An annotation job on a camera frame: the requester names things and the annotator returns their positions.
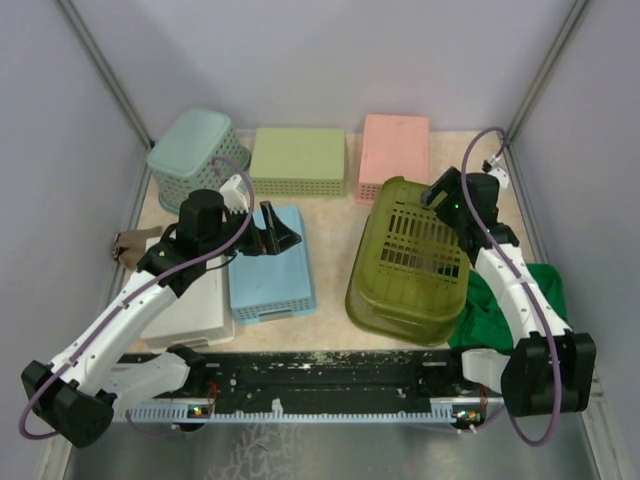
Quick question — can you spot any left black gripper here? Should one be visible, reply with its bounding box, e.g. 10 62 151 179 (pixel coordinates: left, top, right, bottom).
202 201 301 260

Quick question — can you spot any light blue perforated basket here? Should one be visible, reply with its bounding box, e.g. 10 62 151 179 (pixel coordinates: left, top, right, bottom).
229 204 317 325

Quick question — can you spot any pink perforated basket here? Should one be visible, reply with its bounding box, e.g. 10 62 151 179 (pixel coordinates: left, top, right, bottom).
355 114 430 204

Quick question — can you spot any light green shallow basket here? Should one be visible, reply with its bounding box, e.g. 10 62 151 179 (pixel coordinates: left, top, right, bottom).
250 128 349 197

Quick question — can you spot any olive green large tub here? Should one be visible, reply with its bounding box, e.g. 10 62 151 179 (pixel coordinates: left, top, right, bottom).
345 176 470 347

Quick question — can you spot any white perforated basket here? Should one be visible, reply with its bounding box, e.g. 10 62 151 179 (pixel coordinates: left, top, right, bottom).
140 256 235 353

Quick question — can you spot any teal perforated plastic basket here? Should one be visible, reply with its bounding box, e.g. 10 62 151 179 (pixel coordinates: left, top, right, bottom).
147 108 251 214

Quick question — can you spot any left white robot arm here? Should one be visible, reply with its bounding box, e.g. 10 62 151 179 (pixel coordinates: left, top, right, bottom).
19 189 301 448

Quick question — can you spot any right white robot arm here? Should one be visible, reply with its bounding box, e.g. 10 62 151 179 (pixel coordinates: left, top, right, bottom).
421 167 596 417

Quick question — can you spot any green cloth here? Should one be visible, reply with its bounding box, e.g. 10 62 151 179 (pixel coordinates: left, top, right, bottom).
449 263 570 353

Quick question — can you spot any brown cloth pouch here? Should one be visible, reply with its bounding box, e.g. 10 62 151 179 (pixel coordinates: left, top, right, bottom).
112 226 162 270

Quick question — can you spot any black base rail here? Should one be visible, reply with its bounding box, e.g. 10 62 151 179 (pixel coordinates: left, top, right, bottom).
160 349 495 415

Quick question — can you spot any right aluminium frame post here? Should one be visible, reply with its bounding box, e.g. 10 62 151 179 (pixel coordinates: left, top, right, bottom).
506 0 592 144

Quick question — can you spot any aluminium frame post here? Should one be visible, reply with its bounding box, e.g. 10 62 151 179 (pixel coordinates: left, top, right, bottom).
53 0 159 146
506 0 592 144

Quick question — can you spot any white slotted cable duct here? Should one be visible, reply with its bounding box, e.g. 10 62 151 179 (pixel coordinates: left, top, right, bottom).
129 399 484 425

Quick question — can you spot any left aluminium frame post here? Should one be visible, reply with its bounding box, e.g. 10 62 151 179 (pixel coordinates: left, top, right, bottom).
53 0 159 146

